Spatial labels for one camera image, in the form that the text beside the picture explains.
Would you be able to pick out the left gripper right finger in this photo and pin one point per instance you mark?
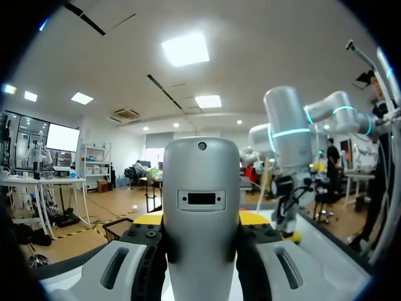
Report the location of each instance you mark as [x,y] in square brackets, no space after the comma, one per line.
[313,282]

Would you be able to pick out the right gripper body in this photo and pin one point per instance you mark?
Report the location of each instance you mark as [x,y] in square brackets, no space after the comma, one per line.
[286,213]

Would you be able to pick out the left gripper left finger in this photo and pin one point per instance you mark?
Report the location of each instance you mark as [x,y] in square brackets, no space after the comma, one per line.
[94,282]

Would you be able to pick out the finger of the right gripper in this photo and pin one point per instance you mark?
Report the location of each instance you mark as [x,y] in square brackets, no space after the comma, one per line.
[293,236]

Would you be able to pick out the grey hand-held probe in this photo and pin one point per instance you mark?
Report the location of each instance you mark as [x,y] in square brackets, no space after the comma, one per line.
[200,175]

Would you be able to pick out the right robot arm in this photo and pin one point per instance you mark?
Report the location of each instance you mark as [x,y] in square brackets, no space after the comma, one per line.
[286,119]

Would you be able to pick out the person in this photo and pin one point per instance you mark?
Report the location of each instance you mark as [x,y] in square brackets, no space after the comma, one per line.
[380,175]
[138,171]
[333,163]

